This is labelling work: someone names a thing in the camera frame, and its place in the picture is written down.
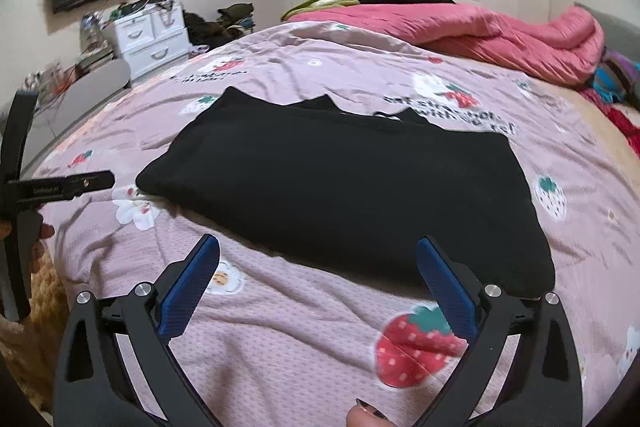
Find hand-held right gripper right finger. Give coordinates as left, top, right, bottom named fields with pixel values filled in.
left=416, top=236, right=584, bottom=427

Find dark clothes pile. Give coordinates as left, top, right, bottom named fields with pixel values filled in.
left=182, top=3, right=257, bottom=51

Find desk clutter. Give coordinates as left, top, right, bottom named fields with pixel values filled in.
left=24, top=52, right=117, bottom=100

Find colourful clothes pile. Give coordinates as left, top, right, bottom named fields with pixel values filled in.
left=581, top=51, right=640, bottom=155

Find grey bed footboard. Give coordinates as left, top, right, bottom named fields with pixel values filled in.
left=20, top=57, right=132, bottom=170

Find green cloth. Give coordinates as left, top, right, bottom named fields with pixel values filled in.
left=281, top=0, right=362, bottom=22

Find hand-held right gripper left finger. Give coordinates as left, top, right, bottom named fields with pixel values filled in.
left=52, top=234, right=223, bottom=427

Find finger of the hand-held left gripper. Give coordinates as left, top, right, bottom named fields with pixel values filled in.
left=9, top=171, right=116, bottom=204

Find pink strawberry printed bedsheet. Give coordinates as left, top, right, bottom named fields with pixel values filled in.
left=27, top=21, right=640, bottom=427

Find person's left forearm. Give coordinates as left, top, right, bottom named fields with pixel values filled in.
left=0, top=247, right=71, bottom=410

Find pink quilt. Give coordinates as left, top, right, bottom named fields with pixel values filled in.
left=282, top=2, right=606, bottom=88

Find grey bed headboard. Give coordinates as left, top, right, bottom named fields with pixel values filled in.
left=572, top=2, right=640, bottom=68

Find white drawer cabinet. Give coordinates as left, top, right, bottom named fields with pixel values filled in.
left=104, top=1, right=191, bottom=80

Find person's right hand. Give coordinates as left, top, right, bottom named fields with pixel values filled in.
left=346, top=398, right=389, bottom=427

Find black sweater with orange cuffs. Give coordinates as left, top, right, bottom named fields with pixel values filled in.
left=136, top=86, right=557, bottom=301

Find person's left hand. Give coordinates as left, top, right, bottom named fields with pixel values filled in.
left=0, top=221, right=56, bottom=279

